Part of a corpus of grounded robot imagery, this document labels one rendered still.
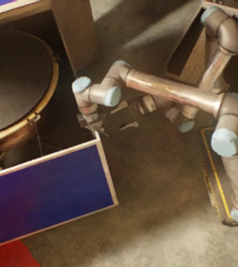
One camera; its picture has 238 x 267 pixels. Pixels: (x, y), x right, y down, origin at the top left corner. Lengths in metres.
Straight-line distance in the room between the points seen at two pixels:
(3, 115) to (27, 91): 0.19
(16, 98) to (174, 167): 1.31
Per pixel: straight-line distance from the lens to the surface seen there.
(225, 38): 2.12
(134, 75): 1.91
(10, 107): 2.31
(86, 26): 3.51
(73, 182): 2.36
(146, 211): 2.92
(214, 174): 2.68
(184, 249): 2.82
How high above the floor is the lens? 2.68
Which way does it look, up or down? 55 degrees down
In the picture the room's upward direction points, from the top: 11 degrees counter-clockwise
